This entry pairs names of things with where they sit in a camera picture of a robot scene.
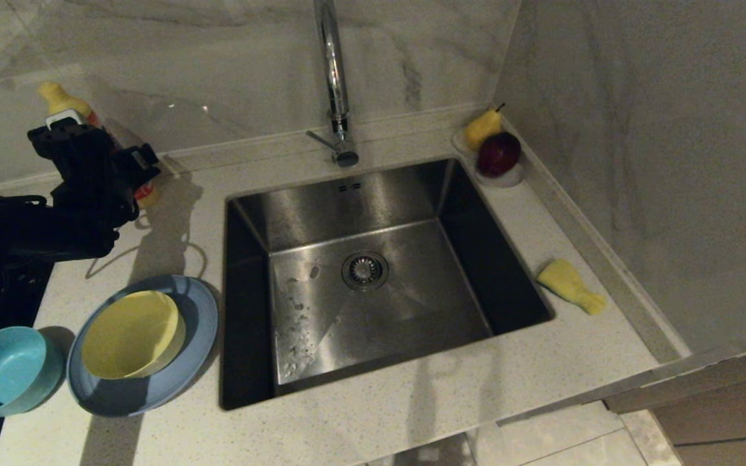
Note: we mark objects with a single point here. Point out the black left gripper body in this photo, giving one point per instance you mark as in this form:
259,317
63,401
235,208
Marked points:
88,200

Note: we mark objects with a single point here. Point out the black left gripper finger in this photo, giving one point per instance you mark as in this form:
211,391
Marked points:
136,162

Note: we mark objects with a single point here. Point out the orange label dish soap bottle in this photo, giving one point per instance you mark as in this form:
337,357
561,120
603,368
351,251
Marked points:
59,100

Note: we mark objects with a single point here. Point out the stainless steel sink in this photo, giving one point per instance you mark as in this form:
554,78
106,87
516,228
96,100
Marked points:
379,323

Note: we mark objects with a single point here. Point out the yellow green sponge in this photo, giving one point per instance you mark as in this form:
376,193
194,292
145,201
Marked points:
564,281

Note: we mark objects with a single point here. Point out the yellow bowl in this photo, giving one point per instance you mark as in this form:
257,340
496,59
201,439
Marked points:
130,333

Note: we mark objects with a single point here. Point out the teal bowl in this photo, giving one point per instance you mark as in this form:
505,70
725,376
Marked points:
4,369

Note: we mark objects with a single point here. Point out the grey blue plate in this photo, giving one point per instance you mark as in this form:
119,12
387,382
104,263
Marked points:
153,388

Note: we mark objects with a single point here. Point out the chrome faucet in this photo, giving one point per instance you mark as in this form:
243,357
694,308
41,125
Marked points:
337,84

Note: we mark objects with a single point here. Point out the round metal drain strainer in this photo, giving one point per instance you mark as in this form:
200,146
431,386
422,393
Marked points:
364,270

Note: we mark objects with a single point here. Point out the yellow pear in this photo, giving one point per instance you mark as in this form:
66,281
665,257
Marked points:
482,129

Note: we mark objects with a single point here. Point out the dark red apple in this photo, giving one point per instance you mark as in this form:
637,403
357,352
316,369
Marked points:
498,155

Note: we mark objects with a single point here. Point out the small white dish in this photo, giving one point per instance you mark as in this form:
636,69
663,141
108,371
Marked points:
509,181

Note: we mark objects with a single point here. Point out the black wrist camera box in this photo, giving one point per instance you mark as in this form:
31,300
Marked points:
68,144

